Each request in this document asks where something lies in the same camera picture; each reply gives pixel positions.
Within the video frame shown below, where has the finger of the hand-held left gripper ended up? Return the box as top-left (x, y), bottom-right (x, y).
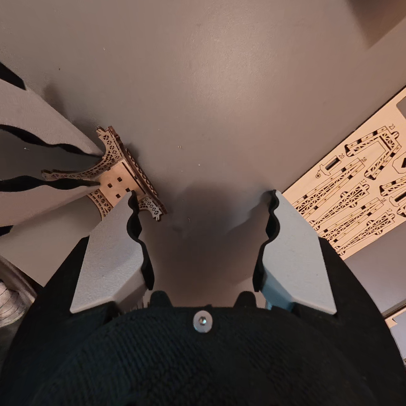
top-left (0, 175), bottom-right (100, 228)
top-left (0, 79), bottom-right (103, 158)

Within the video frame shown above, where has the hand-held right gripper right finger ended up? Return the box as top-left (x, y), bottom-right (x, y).
top-left (252, 189), bottom-right (337, 315)

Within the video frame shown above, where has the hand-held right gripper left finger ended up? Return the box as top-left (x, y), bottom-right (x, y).
top-left (69, 190), bottom-right (156, 314)

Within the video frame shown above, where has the wooden tower base model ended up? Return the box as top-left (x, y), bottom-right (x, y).
top-left (42, 126), bottom-right (167, 221)

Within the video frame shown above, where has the grey desk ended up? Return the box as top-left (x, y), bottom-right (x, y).
top-left (0, 0), bottom-right (406, 314)

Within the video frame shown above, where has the wooden sheet with tower parts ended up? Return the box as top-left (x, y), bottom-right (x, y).
top-left (282, 86), bottom-right (406, 261)

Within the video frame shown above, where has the empty wooden sheet frame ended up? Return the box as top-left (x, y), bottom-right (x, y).
top-left (384, 307), bottom-right (406, 332)

